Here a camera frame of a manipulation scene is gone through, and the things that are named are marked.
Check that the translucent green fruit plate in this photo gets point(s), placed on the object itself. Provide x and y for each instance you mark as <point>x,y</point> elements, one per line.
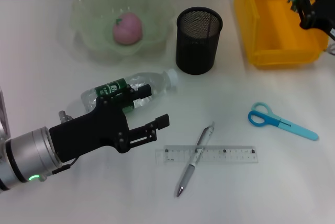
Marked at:
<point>91,25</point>

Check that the transparent plastic ruler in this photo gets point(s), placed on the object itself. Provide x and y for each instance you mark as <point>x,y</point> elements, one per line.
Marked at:
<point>230,154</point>

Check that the pink toy peach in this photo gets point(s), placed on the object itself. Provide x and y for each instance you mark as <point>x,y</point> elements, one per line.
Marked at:
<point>128,29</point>

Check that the black mesh pen holder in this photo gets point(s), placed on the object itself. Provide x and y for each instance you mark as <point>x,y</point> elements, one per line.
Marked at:
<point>196,51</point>

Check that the blue plastic scissors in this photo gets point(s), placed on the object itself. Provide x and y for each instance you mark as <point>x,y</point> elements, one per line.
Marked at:
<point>288,127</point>

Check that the silver ballpoint pen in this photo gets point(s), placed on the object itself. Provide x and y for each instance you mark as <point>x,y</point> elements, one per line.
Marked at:
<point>187,174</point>

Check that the yellow plastic bin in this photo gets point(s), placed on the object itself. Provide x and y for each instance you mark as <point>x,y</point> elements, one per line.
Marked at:
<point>261,25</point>

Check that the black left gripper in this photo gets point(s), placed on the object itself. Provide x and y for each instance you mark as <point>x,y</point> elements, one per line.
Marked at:
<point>91,132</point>

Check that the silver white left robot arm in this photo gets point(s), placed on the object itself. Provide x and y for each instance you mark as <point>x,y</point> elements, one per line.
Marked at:
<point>28,156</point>

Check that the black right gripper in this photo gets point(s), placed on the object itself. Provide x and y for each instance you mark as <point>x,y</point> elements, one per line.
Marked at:
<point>324,9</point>

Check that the clear green-label water bottle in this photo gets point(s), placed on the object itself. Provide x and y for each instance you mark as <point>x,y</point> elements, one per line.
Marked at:
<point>157,80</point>

